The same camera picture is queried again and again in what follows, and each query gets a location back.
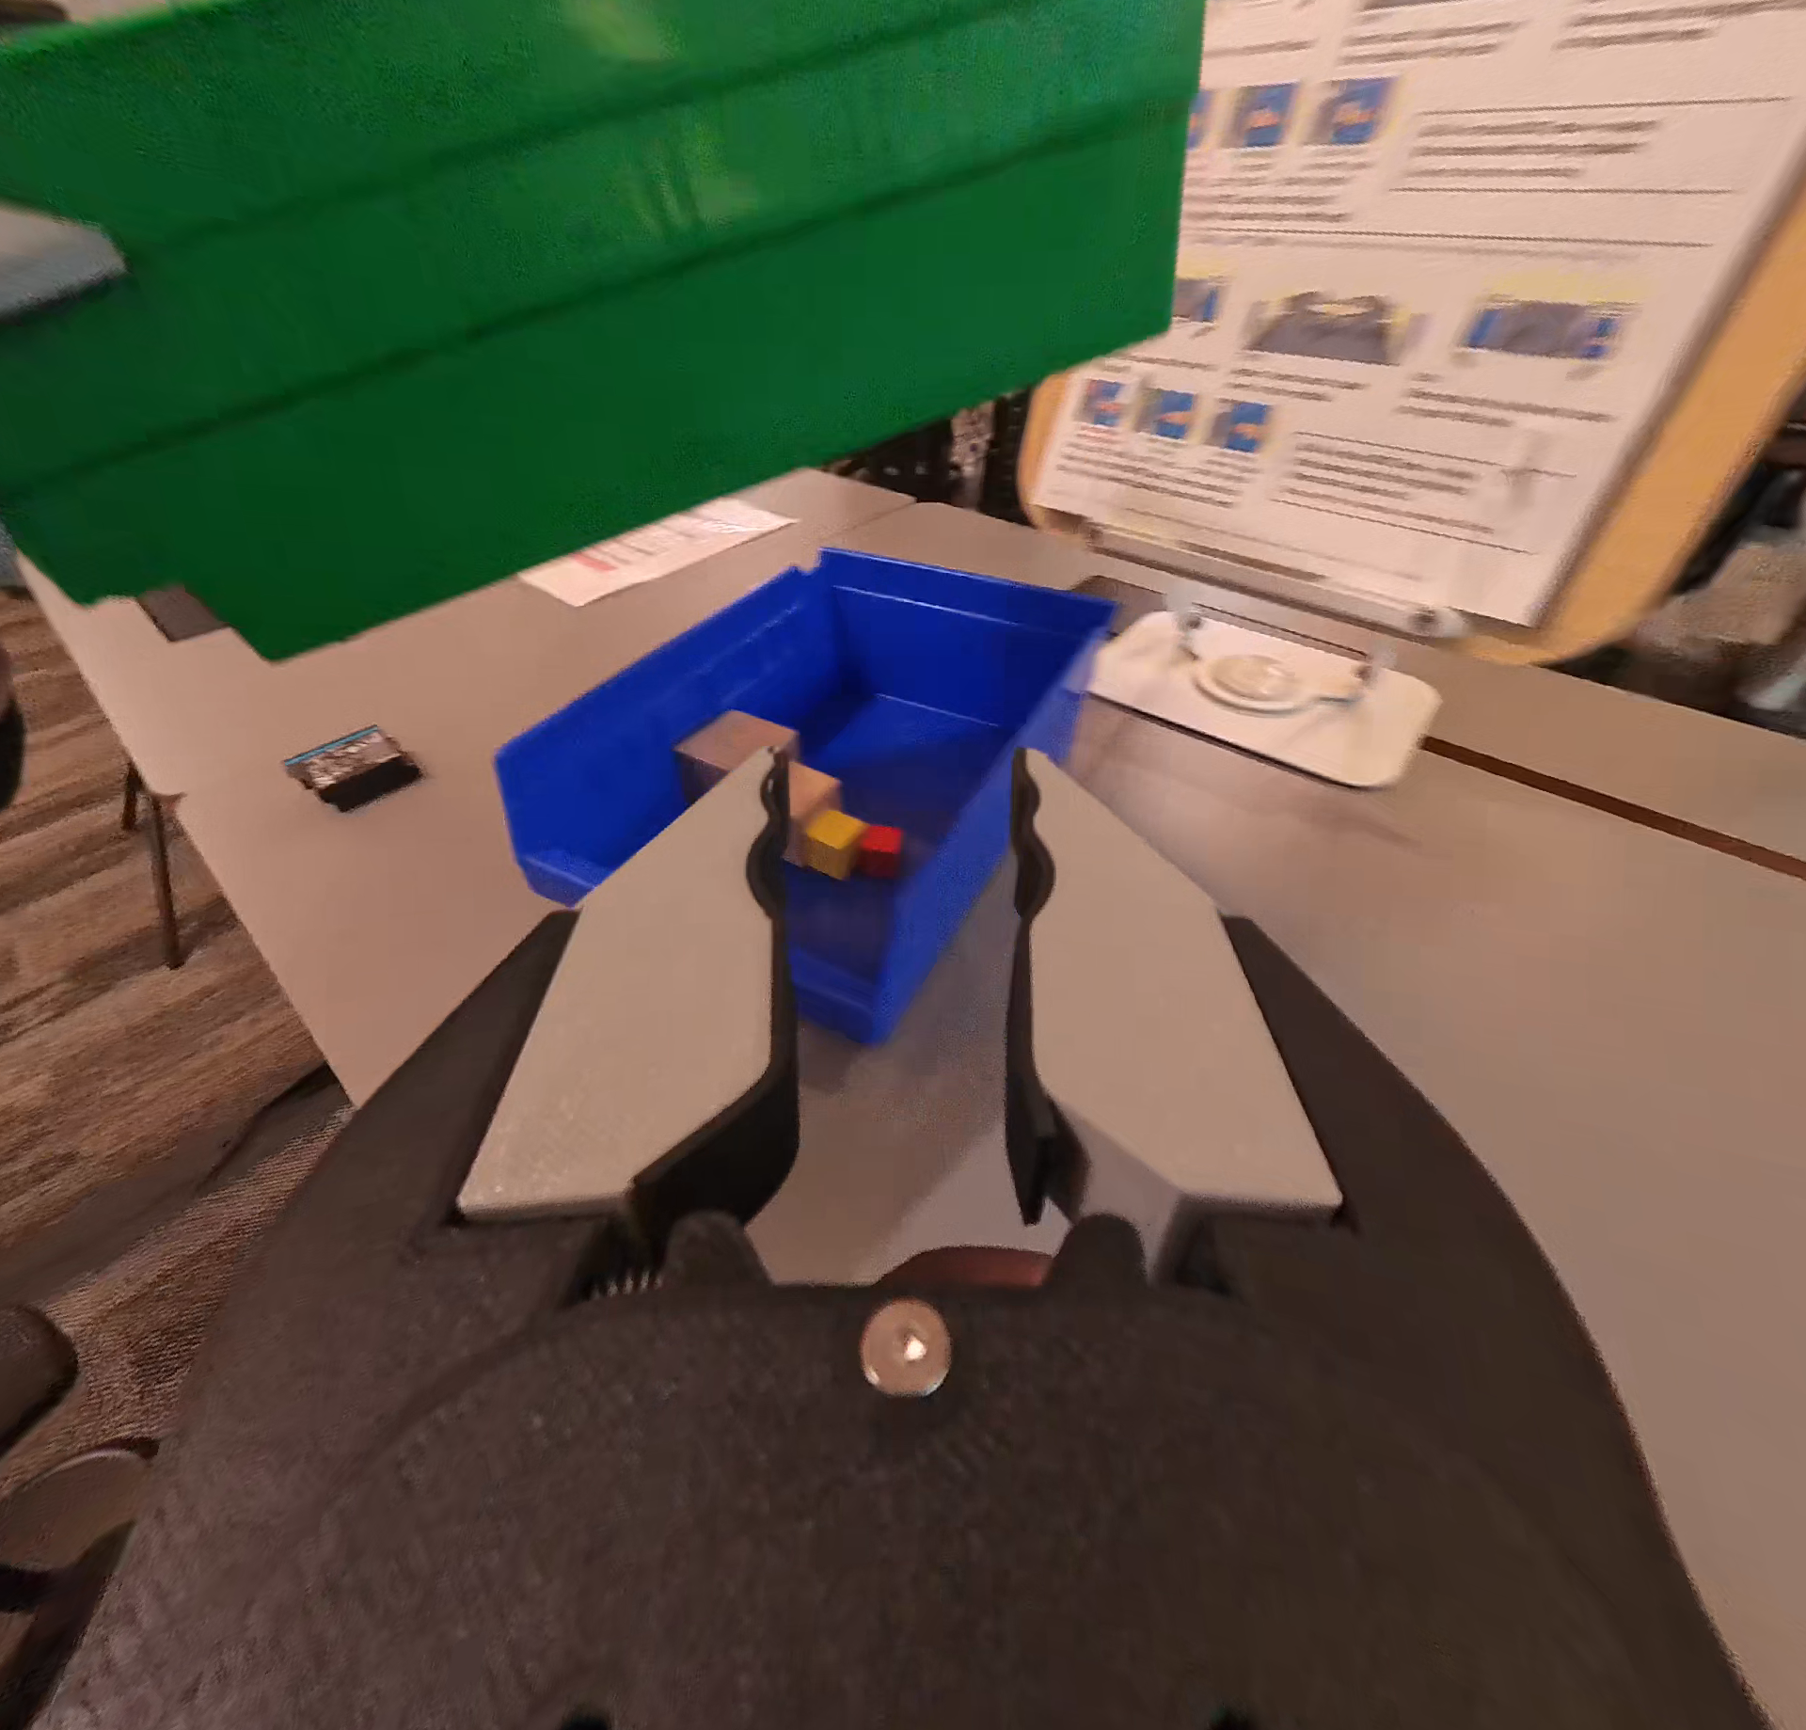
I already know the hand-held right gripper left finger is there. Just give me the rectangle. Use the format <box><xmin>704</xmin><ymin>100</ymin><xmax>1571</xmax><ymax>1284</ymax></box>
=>
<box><xmin>453</xmin><ymin>749</ymin><xmax>801</xmax><ymax>1238</ymax></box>

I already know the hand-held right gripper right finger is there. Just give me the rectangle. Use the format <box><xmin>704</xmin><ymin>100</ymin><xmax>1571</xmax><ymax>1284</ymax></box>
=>
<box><xmin>1002</xmin><ymin>749</ymin><xmax>1345</xmax><ymax>1276</ymax></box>

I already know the large wooden cube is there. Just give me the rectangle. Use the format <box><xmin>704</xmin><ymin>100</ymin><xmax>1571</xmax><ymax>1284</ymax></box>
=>
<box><xmin>673</xmin><ymin>714</ymin><xmax>800</xmax><ymax>808</ymax></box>

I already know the blue plastic bin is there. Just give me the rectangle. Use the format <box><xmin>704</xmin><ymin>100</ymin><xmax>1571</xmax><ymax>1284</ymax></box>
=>
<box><xmin>494</xmin><ymin>549</ymin><xmax>1121</xmax><ymax>1047</ymax></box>

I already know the green plastic bin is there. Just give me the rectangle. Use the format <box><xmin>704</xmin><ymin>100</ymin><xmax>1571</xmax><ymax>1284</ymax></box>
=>
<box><xmin>0</xmin><ymin>0</ymin><xmax>1217</xmax><ymax>663</ymax></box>

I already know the grey desk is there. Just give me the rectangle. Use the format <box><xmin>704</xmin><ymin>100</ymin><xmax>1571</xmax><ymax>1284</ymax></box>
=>
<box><xmin>14</xmin><ymin>465</ymin><xmax>1806</xmax><ymax>1730</ymax></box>

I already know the wooden document stand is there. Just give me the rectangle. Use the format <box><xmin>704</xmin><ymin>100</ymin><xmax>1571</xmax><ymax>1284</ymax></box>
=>
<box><xmin>1019</xmin><ymin>0</ymin><xmax>1806</xmax><ymax>788</ymax></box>

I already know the white paper sheet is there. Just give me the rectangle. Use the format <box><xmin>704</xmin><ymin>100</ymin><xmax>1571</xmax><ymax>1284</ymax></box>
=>
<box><xmin>519</xmin><ymin>500</ymin><xmax>800</xmax><ymax>610</ymax></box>

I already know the printed instruction sheet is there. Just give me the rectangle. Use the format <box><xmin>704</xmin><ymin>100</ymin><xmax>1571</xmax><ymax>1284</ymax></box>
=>
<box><xmin>1036</xmin><ymin>0</ymin><xmax>1806</xmax><ymax>627</ymax></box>

